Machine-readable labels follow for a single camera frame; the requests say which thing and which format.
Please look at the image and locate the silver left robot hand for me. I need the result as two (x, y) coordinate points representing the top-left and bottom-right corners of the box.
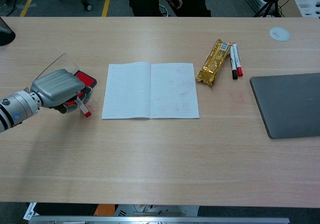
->
(30, 68), (94, 115)

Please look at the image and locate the small red white stamp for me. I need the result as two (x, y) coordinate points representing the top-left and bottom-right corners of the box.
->
(76, 96), (93, 119)

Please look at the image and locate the open white lined notebook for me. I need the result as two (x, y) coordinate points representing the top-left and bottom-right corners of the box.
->
(101, 61), (200, 120)

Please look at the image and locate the red ink pad black case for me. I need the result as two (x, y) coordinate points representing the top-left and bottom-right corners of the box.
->
(73, 70), (98, 103)

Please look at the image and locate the black device at table edge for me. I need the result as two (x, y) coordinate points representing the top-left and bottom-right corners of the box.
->
(0, 16), (16, 46)

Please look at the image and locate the white printed paper sheet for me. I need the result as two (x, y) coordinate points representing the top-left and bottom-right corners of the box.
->
(23, 202), (38, 221)

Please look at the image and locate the orange part under table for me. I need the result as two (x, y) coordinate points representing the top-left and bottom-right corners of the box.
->
(94, 204), (116, 217)

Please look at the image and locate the gold foil snack packet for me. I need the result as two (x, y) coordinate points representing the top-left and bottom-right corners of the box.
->
(195, 38), (232, 87)

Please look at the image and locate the white marker black cap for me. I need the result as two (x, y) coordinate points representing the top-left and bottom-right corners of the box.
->
(229, 45), (239, 80)

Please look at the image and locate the white marker red cap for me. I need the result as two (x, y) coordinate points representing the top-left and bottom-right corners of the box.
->
(232, 43), (244, 77)

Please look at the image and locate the black tripod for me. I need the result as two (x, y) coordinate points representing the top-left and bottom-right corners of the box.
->
(252, 0), (286, 18)

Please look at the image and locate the grey closed laptop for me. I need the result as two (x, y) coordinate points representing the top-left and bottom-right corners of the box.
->
(249, 72), (320, 139)

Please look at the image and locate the brown cardboard box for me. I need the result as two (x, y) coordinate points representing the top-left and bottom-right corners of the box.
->
(276, 0), (320, 17)

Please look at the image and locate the white foam insert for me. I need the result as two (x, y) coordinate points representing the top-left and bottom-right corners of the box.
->
(294, 0), (320, 19)

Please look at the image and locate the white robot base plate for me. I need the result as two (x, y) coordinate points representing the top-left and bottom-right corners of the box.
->
(113, 204), (200, 217)

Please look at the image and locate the aluminium profile rail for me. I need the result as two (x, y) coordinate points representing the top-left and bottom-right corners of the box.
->
(28, 216), (291, 224)

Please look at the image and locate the grey round cable grommet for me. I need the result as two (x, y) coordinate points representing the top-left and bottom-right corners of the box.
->
(268, 26), (291, 42)

